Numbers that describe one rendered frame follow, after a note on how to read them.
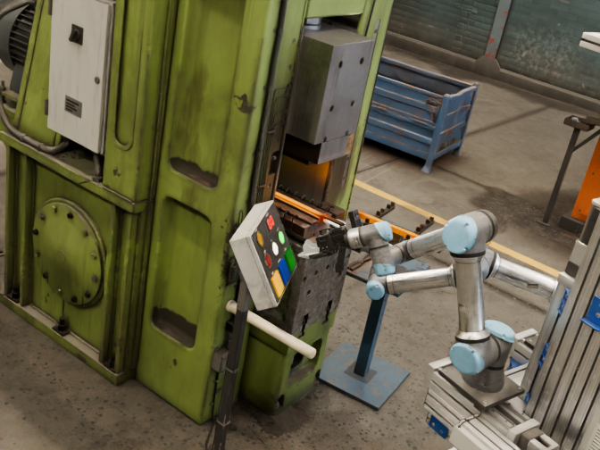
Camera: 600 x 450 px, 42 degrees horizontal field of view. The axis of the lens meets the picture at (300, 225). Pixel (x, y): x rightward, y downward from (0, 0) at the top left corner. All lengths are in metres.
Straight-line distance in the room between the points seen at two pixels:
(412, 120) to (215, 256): 4.13
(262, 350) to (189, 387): 0.36
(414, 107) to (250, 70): 4.29
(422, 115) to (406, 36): 4.91
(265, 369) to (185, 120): 1.21
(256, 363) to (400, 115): 3.91
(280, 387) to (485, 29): 8.29
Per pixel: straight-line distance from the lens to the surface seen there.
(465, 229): 2.57
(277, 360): 3.63
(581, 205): 6.73
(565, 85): 10.94
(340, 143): 3.29
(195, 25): 3.17
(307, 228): 3.33
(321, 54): 3.05
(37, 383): 3.89
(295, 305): 3.43
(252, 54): 2.93
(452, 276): 3.12
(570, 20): 10.87
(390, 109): 7.21
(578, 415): 2.91
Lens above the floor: 2.41
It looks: 25 degrees down
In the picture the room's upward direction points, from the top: 11 degrees clockwise
